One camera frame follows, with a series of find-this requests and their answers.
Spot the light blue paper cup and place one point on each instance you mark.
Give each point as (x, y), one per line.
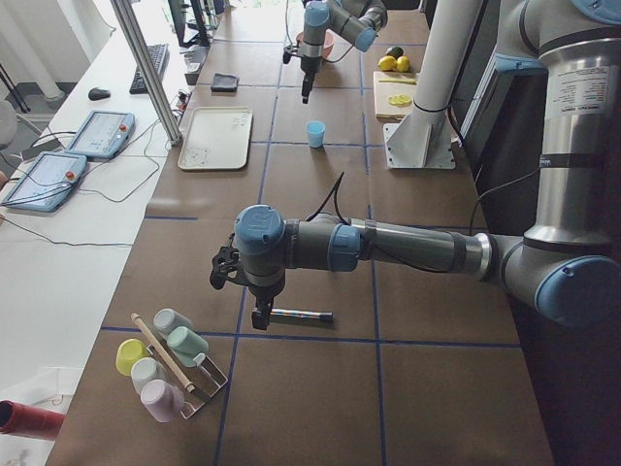
(315, 133)

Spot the wooden rack handle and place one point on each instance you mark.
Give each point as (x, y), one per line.
(162, 352)

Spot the folded grey cloth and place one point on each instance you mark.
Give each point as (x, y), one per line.
(224, 83)

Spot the yellow lemon near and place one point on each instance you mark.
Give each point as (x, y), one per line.
(387, 63)

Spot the steel muddler black tip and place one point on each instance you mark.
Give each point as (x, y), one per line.
(300, 317)

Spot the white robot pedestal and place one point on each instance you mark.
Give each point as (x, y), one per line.
(422, 139)

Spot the yellow cup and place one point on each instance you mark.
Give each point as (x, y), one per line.
(128, 353)

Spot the red bottle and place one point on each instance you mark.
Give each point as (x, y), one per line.
(29, 421)

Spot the green lime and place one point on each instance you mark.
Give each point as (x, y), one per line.
(395, 52)

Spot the computer mouse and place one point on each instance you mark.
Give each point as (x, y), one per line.
(97, 94)

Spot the aluminium frame post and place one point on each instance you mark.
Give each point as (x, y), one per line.
(138, 46)

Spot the yellow lemon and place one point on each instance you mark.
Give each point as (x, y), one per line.
(387, 63)
(402, 64)

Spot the yellow lemon far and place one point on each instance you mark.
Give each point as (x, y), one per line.
(402, 64)

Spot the wooden cutting board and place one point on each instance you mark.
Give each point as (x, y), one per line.
(393, 93)

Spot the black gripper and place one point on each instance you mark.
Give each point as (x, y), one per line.
(308, 67)
(264, 292)

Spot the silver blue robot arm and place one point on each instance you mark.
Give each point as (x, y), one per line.
(358, 22)
(559, 266)

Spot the pale grey cup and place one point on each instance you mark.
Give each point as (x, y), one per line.
(166, 320)

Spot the pink cup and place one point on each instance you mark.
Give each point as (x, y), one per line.
(163, 400)

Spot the near teach pendant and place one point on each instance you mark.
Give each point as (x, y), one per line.
(47, 183)

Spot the lemon slices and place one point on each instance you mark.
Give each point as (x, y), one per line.
(399, 100)

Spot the black monitor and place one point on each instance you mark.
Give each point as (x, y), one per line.
(190, 22)

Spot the mint green cup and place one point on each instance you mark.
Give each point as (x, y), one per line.
(187, 345)

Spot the teach pendant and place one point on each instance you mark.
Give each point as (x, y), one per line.
(102, 135)
(47, 183)

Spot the far teach pendant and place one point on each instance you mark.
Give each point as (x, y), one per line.
(102, 135)

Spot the white wire cup rack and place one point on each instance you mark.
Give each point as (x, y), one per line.
(200, 384)

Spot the cream bear tray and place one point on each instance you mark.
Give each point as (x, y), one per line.
(216, 139)

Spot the grey white cup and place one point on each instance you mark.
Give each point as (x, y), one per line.
(145, 370)

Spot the pink bowl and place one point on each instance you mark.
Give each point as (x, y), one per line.
(327, 46)

